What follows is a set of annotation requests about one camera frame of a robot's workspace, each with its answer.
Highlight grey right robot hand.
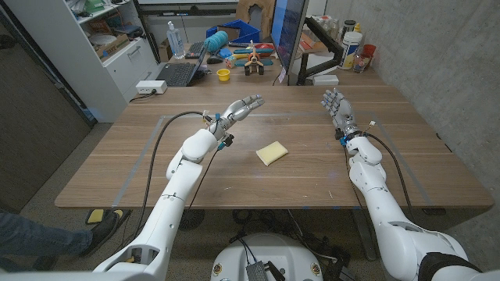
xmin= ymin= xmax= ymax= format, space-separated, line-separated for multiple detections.
xmin=320 ymin=88 xmax=363 ymax=138

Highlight black laptop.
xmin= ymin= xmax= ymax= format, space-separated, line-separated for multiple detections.
xmin=155 ymin=46 xmax=208 ymax=87

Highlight glass jar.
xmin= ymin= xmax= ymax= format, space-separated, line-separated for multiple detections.
xmin=353 ymin=52 xmax=372 ymax=74

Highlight round black fan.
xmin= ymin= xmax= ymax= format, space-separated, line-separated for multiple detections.
xmin=180 ymin=209 xmax=205 ymax=231

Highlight yellow sponge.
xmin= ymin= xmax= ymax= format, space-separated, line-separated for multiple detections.
xmin=255 ymin=140 xmax=289 ymax=167

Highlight wooden toy airplane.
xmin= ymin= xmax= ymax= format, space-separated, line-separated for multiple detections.
xmin=233 ymin=40 xmax=275 ymax=76

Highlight black shoe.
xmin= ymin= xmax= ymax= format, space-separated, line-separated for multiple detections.
xmin=77 ymin=210 xmax=120 ymax=258

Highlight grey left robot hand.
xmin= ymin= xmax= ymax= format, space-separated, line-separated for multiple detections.
xmin=209 ymin=93 xmax=266 ymax=141

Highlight white plates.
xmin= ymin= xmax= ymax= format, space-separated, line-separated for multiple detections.
xmin=88 ymin=33 xmax=117 ymax=47

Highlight whiteboard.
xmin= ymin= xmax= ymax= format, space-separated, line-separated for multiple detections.
xmin=137 ymin=0 xmax=239 ymax=16

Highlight cardboard box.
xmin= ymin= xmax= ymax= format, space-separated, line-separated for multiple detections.
xmin=93 ymin=33 xmax=130 ymax=59

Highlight black keyboard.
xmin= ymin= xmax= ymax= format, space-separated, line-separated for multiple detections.
xmin=184 ymin=41 xmax=206 ymax=60

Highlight black-lidded jar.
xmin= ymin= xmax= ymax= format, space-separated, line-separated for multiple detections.
xmin=341 ymin=20 xmax=357 ymax=42

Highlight white shelf cabinet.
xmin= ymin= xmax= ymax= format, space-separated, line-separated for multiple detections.
xmin=3 ymin=0 xmax=161 ymax=124

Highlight red bowl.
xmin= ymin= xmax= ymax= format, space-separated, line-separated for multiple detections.
xmin=253 ymin=42 xmax=277 ymax=59

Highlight grey table leg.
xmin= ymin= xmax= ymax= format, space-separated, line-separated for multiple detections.
xmin=351 ymin=209 xmax=378 ymax=261

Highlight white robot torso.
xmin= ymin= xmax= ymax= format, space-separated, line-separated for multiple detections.
xmin=210 ymin=233 xmax=324 ymax=281

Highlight blue plastic bin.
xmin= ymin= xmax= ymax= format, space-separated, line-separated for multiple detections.
xmin=205 ymin=19 xmax=262 ymax=44

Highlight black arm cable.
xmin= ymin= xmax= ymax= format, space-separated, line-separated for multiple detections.
xmin=362 ymin=131 xmax=416 ymax=220
xmin=132 ymin=111 xmax=206 ymax=241

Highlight white power strip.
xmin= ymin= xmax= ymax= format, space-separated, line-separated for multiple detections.
xmin=135 ymin=80 xmax=168 ymax=95

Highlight clear hand sanitizer bottle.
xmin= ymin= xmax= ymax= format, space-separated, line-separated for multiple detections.
xmin=166 ymin=20 xmax=186 ymax=60

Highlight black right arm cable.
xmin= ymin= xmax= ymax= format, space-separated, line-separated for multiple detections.
xmin=362 ymin=131 xmax=416 ymax=220

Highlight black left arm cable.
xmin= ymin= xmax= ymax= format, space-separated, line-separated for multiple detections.
xmin=132 ymin=111 xmax=206 ymax=241

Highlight teal yarn ball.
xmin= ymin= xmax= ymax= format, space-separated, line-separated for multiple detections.
xmin=202 ymin=30 xmax=230 ymax=54

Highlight small white box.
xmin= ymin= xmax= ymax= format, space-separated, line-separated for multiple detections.
xmin=312 ymin=74 xmax=340 ymax=87

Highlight white canister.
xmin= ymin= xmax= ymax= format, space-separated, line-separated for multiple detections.
xmin=337 ymin=31 xmax=363 ymax=71

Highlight flat computer monitor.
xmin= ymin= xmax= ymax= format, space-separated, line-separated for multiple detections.
xmin=270 ymin=0 xmax=309 ymax=75

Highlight person's leg in jeans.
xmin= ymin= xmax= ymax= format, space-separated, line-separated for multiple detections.
xmin=0 ymin=212 xmax=95 ymax=271

